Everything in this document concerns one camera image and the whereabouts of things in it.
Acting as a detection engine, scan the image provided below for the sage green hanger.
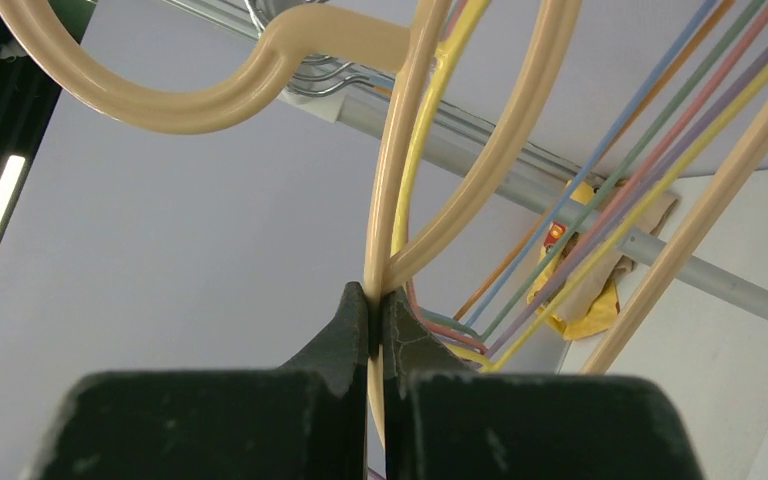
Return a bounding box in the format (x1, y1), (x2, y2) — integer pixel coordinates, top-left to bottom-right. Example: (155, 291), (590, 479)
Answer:
(420, 1), (767, 352)

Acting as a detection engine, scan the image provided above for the peach beige hanger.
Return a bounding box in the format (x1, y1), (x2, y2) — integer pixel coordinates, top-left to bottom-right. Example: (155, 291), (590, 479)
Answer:
(0, 0), (768, 452)

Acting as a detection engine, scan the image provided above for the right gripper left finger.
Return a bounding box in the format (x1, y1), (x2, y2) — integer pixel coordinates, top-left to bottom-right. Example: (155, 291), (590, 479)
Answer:
(27, 282), (368, 479)

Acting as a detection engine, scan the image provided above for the pink red hanger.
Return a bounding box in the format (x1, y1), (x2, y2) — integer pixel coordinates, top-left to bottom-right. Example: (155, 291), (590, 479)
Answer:
(426, 1), (768, 357)

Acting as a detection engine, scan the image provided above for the yellow cloth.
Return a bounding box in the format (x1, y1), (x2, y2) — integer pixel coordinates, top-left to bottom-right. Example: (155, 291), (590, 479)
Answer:
(527, 183), (622, 341)

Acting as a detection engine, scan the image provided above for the orange hanger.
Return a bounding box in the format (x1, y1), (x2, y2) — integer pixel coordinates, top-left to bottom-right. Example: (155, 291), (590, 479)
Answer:
(453, 1), (734, 324)

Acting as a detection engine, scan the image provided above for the purple hanger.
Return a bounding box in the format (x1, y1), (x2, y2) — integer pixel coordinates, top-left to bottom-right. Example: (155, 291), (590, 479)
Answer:
(484, 46), (768, 372)

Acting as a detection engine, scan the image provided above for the grey horizontal rack bar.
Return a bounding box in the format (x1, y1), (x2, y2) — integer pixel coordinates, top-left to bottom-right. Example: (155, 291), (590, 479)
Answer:
(280, 87), (768, 321)

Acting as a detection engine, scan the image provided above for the light blue hanger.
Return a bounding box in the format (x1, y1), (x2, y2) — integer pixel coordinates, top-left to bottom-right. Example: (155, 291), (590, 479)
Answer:
(464, 1), (709, 327)

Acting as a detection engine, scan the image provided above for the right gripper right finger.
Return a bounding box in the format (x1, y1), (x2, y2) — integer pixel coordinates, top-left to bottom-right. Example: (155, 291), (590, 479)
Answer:
(381, 290), (703, 479)

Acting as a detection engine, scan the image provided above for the yellow hanger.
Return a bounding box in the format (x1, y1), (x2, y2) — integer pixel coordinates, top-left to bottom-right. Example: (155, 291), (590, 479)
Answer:
(390, 0), (768, 374)

